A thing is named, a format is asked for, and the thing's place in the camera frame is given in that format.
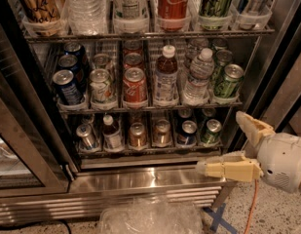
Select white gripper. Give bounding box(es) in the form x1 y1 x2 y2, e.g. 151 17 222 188
196 111 301 193

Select clear water bottle front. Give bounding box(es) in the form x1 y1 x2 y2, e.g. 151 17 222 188
183 48 214 104

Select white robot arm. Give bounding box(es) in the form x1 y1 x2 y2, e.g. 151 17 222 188
196 111 301 193

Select green can bottom shelf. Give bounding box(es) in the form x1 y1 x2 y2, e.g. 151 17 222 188
201 119 222 144

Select blue can bottom shelf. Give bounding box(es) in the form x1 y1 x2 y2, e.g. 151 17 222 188
177 120 197 145

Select green LaCroix can middle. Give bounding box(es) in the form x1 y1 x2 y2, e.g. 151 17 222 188
210 50 234 86

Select brown tea bottle middle shelf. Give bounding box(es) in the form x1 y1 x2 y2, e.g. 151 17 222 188
154 45 178 101

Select brown tea bottle shelf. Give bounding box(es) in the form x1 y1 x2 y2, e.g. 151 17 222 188
102 114 124 152
154 45 178 101

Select clear water bottle behind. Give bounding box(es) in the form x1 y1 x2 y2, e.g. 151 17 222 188
184 37 209 68

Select brown tea bottle bottom shelf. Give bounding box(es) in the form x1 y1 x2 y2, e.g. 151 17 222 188
102 114 124 152

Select red Coke can middle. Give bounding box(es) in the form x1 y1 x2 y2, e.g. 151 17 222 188
124 53 144 70

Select red coke can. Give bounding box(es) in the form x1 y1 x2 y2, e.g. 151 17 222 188
124 53 144 70
123 40 143 56
123 67 147 103

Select green LaCroix can top shelf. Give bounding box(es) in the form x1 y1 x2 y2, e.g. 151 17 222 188
199 0 232 30

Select stainless steel fridge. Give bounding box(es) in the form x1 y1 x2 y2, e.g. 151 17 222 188
0 0 301 225

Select silver blue can top shelf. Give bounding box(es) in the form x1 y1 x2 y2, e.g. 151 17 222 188
236 0 271 30

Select silver can bottom shelf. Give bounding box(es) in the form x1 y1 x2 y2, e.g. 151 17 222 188
76 124 98 150

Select red Coca-Cola can top shelf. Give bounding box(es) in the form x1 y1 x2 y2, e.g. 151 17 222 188
158 0 188 31

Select white labelled bottle top shelf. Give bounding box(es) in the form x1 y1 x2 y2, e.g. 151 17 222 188
113 0 148 33

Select blue Pepsi can middle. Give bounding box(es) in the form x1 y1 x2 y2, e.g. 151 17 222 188
57 55 87 93

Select blue pepsi can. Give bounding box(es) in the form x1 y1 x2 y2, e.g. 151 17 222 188
53 69 84 105
57 55 87 93
63 42 89 72

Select clear water bottle top shelf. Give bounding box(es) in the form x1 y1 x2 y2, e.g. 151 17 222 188
67 0 106 36

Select glass fridge door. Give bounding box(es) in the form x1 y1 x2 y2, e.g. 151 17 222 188
0 23 68 198

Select peach LaCroix can top shelf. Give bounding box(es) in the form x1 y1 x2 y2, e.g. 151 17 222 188
19 0 60 36

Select blue tape cross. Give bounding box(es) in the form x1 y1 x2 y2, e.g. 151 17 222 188
204 203 238 234

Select green LaCroix can front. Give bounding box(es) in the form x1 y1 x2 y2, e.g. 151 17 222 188
213 64 244 98

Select copper can bottom right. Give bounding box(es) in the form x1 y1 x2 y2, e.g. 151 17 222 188
154 119 171 146

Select copper can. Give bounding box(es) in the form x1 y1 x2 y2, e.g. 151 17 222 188
154 119 171 146
129 122 147 147

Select green LaCroix can back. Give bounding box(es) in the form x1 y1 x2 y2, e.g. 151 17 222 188
210 37 228 53

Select copper can bottom left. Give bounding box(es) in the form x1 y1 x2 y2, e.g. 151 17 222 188
129 122 147 147

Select clear plastic bin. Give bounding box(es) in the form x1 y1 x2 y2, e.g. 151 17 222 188
98 198 204 234

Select red Coke can front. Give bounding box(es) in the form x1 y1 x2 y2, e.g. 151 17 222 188
123 67 147 103

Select red Coke can back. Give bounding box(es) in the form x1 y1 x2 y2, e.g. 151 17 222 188
123 40 143 56

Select white green can front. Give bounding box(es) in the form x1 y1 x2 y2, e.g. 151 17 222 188
90 68 114 103

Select white green can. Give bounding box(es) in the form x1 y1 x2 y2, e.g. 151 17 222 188
93 54 115 79
90 68 114 103

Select white green can back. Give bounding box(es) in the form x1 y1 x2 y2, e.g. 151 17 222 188
93 54 115 79

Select blue Pepsi can front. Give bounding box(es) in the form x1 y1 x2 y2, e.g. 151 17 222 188
53 69 84 105

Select blue Pepsi can back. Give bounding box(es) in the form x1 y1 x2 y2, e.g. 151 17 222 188
63 42 89 72

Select orange cable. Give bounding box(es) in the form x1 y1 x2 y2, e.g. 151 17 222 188
243 178 260 234

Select black cable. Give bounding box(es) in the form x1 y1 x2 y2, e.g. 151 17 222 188
0 218 72 234

